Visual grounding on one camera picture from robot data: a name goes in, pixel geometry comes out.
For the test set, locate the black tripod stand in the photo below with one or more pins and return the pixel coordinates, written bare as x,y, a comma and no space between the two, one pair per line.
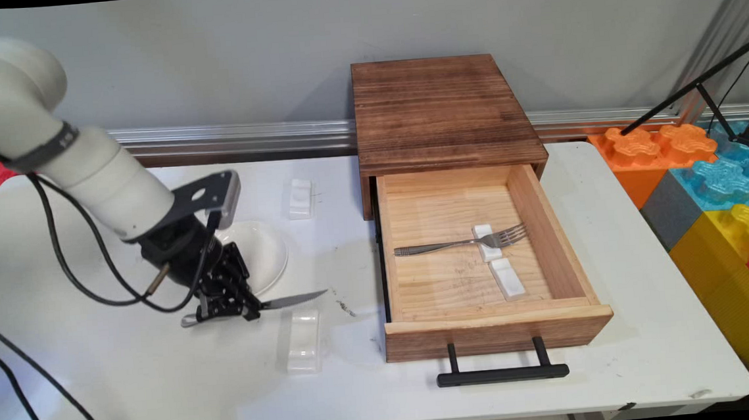
689,89

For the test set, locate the blue giant building block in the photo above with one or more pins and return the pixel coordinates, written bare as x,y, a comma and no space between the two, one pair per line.
722,179

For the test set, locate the light wooden drawer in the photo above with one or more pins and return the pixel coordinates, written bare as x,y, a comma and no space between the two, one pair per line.
445,281

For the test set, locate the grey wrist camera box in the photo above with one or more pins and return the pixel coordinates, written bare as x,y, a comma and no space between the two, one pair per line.
212,193

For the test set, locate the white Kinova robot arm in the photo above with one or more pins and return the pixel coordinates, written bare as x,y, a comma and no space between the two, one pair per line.
46,140

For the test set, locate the orange giant building block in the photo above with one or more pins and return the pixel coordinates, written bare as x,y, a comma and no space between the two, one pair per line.
641,155

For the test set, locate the black table edge clip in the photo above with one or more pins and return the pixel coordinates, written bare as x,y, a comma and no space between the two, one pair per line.
625,406

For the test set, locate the aluminium wall rail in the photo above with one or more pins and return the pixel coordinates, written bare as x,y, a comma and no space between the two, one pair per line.
244,137

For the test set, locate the grey giant building block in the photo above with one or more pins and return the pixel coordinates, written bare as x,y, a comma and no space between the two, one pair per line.
670,210

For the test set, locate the silver table knife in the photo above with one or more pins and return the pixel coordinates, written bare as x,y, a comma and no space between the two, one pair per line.
295,300

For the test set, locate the translucent white cutlery rest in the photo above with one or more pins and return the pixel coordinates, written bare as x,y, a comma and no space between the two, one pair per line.
303,347

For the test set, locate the white round plate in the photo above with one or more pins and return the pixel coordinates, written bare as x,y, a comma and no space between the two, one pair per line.
266,257

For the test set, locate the dark wooden drawer cabinet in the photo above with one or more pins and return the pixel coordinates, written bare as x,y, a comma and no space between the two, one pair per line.
440,110

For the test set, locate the silver fork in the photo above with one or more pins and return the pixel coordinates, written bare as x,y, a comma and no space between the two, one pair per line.
443,247

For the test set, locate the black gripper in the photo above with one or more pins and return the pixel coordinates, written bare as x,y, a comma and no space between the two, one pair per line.
179,250

